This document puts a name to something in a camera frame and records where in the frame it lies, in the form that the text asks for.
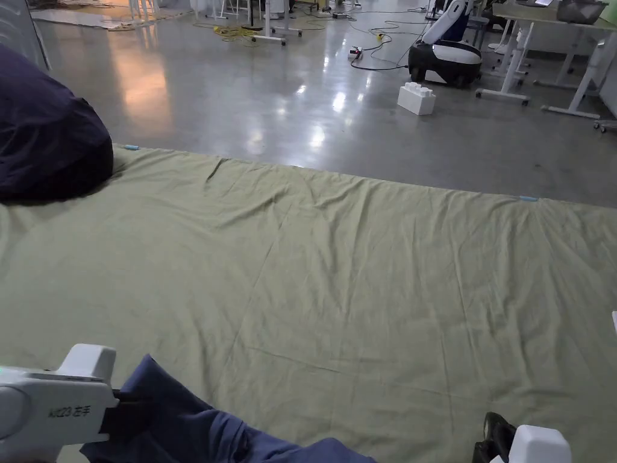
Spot white table stand on casters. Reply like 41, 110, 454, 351
249, 0, 304, 47

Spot white studded block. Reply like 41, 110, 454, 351
396, 82, 437, 116

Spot black floor cable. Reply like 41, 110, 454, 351
349, 19, 427, 71

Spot white desk on casters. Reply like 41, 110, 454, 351
474, 0, 617, 121

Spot white robot with black base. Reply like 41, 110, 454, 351
407, 0, 483, 89

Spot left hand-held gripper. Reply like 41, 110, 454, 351
0, 343, 146, 446

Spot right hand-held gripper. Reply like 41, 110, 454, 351
471, 411, 573, 463

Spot yellow cable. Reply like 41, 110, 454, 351
213, 26, 263, 48

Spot blue garment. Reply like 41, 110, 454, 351
79, 354, 379, 463

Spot dark navy garment pile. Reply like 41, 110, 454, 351
0, 43, 114, 203

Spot bed with pale green sheet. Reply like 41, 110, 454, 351
0, 143, 617, 463

